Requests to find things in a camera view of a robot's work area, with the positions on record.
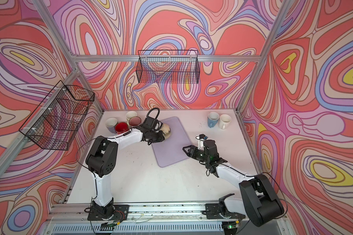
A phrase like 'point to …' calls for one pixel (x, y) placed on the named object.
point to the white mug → (224, 121)
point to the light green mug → (130, 114)
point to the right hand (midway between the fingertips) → (186, 152)
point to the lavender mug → (111, 123)
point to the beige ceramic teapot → (166, 130)
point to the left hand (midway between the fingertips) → (166, 137)
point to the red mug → (121, 127)
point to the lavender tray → (170, 151)
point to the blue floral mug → (213, 119)
